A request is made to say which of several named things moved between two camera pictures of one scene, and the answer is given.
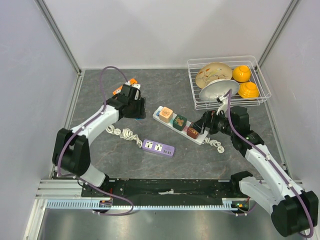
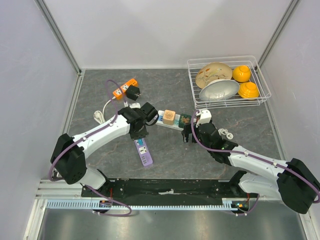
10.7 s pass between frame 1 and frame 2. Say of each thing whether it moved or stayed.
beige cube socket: moved
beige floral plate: stayed
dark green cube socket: moved
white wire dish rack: stayed
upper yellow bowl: stayed
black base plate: stayed
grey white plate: stayed
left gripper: moved
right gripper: moved
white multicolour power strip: moved
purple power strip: moved
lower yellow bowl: stayed
